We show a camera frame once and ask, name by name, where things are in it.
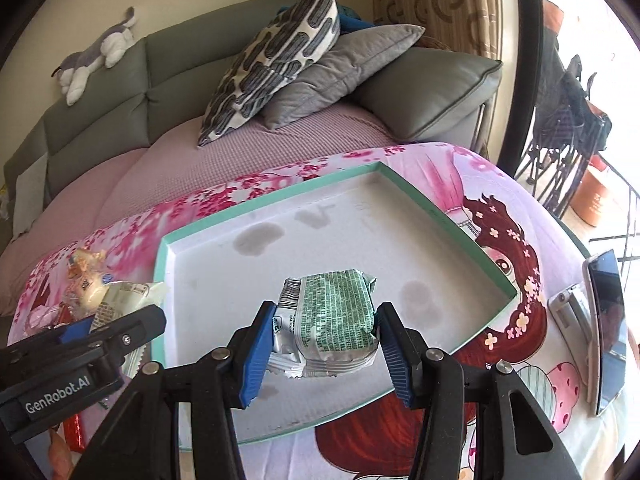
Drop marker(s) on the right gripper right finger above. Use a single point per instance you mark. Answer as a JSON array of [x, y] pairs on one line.
[[400, 356]]

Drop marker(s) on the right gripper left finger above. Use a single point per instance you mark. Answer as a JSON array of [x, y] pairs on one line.
[[254, 353]]

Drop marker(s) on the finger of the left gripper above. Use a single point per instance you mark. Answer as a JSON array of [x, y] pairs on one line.
[[120, 337]]

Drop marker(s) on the white cream snack sachet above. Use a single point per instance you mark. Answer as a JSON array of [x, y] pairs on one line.
[[123, 298]]

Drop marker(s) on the red small snack pack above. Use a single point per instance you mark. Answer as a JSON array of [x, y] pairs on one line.
[[73, 433]]

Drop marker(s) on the clear pack yellow bun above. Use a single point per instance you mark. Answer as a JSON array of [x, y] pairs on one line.
[[87, 282]]

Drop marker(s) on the green white snack pack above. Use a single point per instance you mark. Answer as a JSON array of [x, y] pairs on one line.
[[324, 325]]

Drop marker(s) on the teal cardboard tray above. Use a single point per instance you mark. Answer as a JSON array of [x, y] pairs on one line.
[[327, 252]]

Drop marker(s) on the pink sofa cover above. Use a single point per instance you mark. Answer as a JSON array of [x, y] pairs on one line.
[[172, 167]]

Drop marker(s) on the pink cartoon tablecloth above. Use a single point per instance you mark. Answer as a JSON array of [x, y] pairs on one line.
[[378, 441]]

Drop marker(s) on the orange bucket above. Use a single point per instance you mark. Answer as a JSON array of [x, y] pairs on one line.
[[591, 193]]

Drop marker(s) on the grey green sofa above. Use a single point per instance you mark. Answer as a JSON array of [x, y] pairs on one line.
[[168, 78]]

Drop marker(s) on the grey white plush dog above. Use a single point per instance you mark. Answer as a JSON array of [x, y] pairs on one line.
[[106, 51]]

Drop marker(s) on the folded black chair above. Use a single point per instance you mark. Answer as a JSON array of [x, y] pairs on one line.
[[567, 130]]

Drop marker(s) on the black white patterned pillow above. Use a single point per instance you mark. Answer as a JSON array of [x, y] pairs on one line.
[[271, 61]]

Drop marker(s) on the grey pillow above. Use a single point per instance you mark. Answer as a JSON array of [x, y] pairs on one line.
[[353, 59]]

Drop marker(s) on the blue cloth behind pillows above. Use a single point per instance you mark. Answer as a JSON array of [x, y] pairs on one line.
[[292, 18]]

